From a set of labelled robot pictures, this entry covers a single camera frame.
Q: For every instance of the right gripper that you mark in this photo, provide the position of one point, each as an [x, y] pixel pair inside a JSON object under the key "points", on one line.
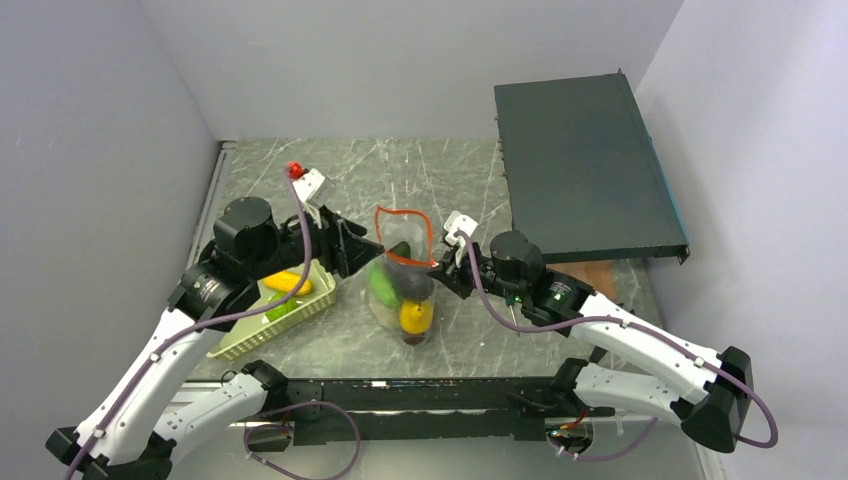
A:
{"points": [[453, 275]]}

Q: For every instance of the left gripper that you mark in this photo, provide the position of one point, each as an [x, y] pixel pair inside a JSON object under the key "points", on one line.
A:
{"points": [[354, 250]]}

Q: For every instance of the dark purple toy eggplant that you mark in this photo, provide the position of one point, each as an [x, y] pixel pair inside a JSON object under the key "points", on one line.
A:
{"points": [[411, 282]]}

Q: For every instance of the green toy cucumber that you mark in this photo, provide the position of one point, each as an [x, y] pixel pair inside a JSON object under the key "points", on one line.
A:
{"points": [[381, 287]]}

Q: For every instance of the dark green toy avocado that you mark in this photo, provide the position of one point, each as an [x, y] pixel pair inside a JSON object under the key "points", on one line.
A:
{"points": [[401, 250]]}

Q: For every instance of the yellow toy fruit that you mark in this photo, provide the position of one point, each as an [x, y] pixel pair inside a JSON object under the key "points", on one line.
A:
{"points": [[416, 317]]}

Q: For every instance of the clear zip top bag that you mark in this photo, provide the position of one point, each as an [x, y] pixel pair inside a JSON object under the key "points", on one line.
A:
{"points": [[392, 226]]}

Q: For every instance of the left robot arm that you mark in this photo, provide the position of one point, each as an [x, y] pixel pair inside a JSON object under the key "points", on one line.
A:
{"points": [[255, 385]]}

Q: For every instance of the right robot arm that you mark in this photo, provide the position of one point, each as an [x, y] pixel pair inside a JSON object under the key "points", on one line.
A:
{"points": [[705, 392]]}

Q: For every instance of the green plastic basket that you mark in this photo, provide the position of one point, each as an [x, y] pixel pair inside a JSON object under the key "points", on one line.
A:
{"points": [[316, 296]]}

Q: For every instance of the yellow toy squash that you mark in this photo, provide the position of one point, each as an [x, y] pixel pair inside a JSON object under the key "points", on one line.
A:
{"points": [[285, 281]]}

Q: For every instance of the wooden board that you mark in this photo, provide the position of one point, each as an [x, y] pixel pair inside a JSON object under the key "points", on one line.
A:
{"points": [[598, 274]]}

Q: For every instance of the black pliers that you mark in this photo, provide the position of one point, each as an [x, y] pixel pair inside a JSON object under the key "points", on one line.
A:
{"points": [[597, 355]]}

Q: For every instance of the dark green metal case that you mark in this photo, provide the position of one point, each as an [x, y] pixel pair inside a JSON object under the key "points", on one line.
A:
{"points": [[583, 177]]}

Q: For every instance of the green handled screwdriver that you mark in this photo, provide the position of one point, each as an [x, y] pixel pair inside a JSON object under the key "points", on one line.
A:
{"points": [[514, 319]]}

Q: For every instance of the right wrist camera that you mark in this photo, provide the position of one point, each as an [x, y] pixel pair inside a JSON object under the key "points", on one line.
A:
{"points": [[458, 228]]}

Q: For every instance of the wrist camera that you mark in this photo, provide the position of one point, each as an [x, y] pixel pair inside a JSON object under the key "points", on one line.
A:
{"points": [[312, 187], [458, 228]]}

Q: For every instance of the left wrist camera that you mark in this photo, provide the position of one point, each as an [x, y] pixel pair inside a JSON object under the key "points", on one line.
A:
{"points": [[312, 187]]}

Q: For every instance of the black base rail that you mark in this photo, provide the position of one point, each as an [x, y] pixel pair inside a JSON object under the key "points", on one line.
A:
{"points": [[320, 411]]}

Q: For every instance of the aluminium frame rail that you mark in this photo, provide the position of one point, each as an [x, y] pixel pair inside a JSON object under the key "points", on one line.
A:
{"points": [[192, 265]]}

